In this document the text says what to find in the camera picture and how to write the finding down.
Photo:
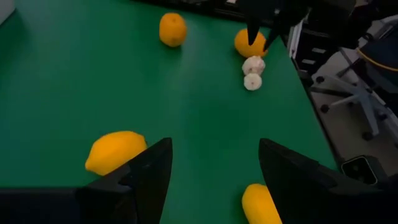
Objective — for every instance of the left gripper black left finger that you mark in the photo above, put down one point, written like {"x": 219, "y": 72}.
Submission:
{"x": 146, "y": 186}

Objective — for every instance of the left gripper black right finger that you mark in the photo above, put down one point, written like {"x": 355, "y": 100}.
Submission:
{"x": 304, "y": 193}

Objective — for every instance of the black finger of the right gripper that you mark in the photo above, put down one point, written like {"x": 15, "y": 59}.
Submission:
{"x": 253, "y": 29}
{"x": 271, "y": 35}

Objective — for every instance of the yellow lemon with stem dot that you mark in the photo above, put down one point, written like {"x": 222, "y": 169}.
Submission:
{"x": 253, "y": 52}

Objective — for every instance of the beige garlic bulb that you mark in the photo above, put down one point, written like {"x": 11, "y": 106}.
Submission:
{"x": 253, "y": 66}

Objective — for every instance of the large yellow lemon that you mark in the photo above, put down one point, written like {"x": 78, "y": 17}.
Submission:
{"x": 258, "y": 205}

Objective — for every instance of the small yellow lemon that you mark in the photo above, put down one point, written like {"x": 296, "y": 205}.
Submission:
{"x": 112, "y": 152}

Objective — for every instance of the orange-yellow lemon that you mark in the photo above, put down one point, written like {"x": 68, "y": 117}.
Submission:
{"x": 172, "y": 29}

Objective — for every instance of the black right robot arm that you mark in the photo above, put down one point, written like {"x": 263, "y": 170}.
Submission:
{"x": 342, "y": 18}

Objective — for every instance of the white flat panel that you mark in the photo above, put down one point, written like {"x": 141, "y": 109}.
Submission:
{"x": 295, "y": 37}

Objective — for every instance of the black equipment box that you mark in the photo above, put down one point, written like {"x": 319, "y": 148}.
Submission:
{"x": 314, "y": 40}

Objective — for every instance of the black box with white rim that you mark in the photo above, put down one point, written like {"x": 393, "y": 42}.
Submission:
{"x": 359, "y": 169}

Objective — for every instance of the office chair base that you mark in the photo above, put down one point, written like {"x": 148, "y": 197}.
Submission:
{"x": 363, "y": 96}

